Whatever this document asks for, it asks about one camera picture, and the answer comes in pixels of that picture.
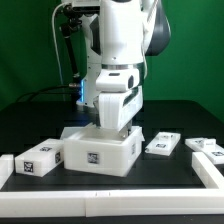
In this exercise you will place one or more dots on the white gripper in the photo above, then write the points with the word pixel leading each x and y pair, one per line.
pixel 120 97

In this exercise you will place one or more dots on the white cabinet top block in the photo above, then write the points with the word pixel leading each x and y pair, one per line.
pixel 40 159

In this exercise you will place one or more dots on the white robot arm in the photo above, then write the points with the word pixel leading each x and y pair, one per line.
pixel 119 36

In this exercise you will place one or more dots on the white fence rail frame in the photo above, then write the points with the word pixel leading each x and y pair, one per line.
pixel 206 200

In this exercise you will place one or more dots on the white cabinet body box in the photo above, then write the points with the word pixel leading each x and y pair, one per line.
pixel 104 152

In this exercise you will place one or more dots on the white marker tag sheet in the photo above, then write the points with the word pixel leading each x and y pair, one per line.
pixel 68 131

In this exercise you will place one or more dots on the white door panel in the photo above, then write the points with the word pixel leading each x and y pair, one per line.
pixel 209 147
pixel 163 143

